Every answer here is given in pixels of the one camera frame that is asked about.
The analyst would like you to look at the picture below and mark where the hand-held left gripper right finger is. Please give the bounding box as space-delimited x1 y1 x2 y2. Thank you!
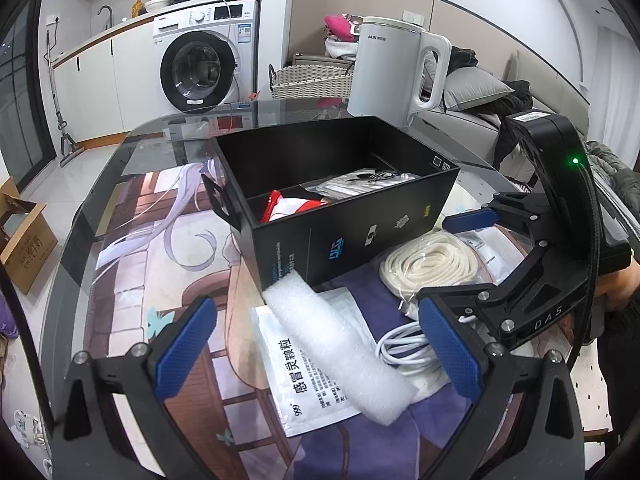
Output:
417 294 587 480

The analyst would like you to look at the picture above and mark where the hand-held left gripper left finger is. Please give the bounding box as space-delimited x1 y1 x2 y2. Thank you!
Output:
50 296 223 480

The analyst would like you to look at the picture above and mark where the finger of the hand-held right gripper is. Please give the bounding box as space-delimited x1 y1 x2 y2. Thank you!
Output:
441 191 552 247
416 242 552 342

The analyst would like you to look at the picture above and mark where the clear plastic bag white label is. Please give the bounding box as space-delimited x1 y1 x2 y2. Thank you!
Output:
442 220 528 288

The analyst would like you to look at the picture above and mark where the white cable bundle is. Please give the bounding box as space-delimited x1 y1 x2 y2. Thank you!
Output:
375 312 476 378

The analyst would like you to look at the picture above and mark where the cream rope coil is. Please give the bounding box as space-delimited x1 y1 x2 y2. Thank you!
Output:
378 230 483 316

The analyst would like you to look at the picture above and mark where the white foam sheet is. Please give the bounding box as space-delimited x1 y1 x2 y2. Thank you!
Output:
262 269 418 428

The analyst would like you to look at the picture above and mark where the white medicine packet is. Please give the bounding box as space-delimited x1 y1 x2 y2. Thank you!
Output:
254 290 371 438

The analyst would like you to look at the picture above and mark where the black cardboard box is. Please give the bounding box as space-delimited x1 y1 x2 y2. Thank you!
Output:
200 116 461 293

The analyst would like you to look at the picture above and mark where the person's right hand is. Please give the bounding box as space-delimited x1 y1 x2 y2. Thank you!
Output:
595 260 640 311

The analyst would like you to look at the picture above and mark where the green padded jacket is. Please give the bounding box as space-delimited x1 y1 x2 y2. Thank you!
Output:
584 140 640 261

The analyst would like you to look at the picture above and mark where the grey sofa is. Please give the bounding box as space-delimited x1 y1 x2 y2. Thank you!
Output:
416 50 556 183

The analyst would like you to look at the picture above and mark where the black jacket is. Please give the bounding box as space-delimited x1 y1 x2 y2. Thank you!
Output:
492 79 537 171

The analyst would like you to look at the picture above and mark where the clear bag with black print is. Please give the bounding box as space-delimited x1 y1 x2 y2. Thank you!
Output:
302 169 422 202

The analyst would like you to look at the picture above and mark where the grey pillow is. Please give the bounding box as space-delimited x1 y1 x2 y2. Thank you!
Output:
442 71 515 111

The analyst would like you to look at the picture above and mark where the white dotted cloth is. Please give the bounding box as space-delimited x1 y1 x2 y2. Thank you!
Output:
567 342 613 443

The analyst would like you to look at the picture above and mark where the white electric kettle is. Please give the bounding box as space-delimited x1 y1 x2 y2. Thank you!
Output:
346 16 453 130

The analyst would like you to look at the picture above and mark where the red and white package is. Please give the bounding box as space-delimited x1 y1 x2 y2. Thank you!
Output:
261 189 332 224

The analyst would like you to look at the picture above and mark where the brown cardboard box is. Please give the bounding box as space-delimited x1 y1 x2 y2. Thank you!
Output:
0 177 59 295

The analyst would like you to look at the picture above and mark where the white wicker basket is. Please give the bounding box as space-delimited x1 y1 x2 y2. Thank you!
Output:
268 62 359 101

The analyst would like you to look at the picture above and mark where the pink plush item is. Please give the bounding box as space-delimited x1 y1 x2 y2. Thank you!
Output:
324 13 364 44

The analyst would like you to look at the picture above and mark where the floor mop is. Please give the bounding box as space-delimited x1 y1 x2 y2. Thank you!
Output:
45 30 82 168

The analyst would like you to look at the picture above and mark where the white washing machine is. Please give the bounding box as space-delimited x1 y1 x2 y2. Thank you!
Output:
152 0 261 114

